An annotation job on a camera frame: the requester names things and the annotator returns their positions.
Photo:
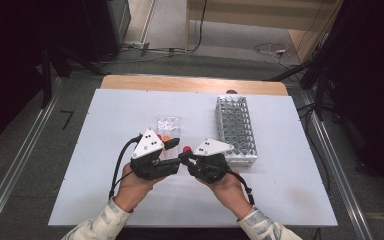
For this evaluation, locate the black metal stand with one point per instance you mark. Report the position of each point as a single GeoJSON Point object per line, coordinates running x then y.
{"type": "Point", "coordinates": [318, 90]}
{"type": "Point", "coordinates": [46, 80]}

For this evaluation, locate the beige wooden furniture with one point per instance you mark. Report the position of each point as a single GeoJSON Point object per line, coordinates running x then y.
{"type": "Point", "coordinates": [246, 13]}

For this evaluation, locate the aluminium floor rail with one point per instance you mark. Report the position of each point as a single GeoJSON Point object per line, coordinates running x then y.
{"type": "Point", "coordinates": [340, 173]}
{"type": "Point", "coordinates": [16, 160]}

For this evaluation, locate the wooden table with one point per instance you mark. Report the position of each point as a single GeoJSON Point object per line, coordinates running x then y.
{"type": "Point", "coordinates": [180, 83]}

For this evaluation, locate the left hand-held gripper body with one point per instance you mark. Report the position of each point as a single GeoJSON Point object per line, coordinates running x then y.
{"type": "Point", "coordinates": [148, 145]}

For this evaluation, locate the black curtain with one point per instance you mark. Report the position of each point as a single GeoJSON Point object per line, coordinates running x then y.
{"type": "Point", "coordinates": [10, 50]}
{"type": "Point", "coordinates": [373, 83]}

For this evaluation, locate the red cap test tube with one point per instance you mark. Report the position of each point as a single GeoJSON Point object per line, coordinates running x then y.
{"type": "Point", "coordinates": [187, 149]}
{"type": "Point", "coordinates": [159, 136]}

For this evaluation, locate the person's left hand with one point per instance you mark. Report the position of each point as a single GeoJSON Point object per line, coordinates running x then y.
{"type": "Point", "coordinates": [133, 191]}

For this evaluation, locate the person's right hand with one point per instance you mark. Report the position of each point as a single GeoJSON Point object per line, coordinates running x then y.
{"type": "Point", "coordinates": [230, 195]}

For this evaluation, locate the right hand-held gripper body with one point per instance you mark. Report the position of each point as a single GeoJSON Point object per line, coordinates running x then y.
{"type": "Point", "coordinates": [210, 163]}

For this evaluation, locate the metal test tube rack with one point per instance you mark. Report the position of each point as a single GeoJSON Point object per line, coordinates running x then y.
{"type": "Point", "coordinates": [236, 130]}

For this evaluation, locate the clear plastic tube rack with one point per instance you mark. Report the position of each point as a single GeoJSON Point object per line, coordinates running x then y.
{"type": "Point", "coordinates": [169, 125]}

